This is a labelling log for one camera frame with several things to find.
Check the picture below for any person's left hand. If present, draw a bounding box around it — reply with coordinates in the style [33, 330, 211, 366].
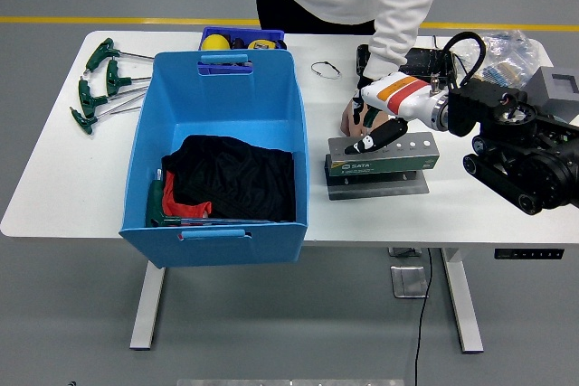
[340, 97, 370, 137]

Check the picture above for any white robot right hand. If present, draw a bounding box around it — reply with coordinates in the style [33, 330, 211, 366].
[344, 71, 447, 155]

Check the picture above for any grey metal hex key stand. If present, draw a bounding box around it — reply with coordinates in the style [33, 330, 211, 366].
[324, 131, 441, 201]

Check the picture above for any large green T-handle hex key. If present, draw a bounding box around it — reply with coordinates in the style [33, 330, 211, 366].
[145, 168, 290, 228]

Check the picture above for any grey square box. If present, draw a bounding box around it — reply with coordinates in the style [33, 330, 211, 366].
[524, 65, 579, 123]

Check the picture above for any black plastic case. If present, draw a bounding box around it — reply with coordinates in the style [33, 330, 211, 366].
[356, 43, 458, 89]

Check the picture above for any clear plastic bag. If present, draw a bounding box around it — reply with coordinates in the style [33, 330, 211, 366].
[460, 29, 544, 89]

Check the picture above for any black cloth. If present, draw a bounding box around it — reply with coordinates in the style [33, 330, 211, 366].
[161, 134, 298, 223]

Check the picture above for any large blue plastic bin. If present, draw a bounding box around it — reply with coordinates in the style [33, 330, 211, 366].
[119, 50, 311, 269]

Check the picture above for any small dark blue tray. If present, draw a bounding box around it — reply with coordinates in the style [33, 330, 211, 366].
[198, 26, 287, 75]

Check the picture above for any yellow ball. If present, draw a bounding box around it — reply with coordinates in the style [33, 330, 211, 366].
[201, 34, 232, 52]

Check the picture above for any metal floor plate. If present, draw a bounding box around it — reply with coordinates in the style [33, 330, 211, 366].
[389, 264, 430, 300]

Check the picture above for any orange cloth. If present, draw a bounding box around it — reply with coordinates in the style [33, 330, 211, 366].
[161, 171, 214, 219]

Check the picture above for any black table control panel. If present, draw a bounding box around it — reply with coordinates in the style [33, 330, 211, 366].
[493, 248, 565, 261]

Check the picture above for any white table leg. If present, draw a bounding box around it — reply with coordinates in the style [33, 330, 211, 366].
[441, 248, 485, 354]
[129, 255, 166, 351]

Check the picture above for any yellow floor tape line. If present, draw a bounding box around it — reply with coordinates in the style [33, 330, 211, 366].
[0, 16, 579, 33]

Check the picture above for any steel wire loop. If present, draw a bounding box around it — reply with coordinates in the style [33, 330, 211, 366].
[310, 61, 342, 80]

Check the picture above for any black floor cable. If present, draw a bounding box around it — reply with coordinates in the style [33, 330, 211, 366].
[413, 248, 434, 386]

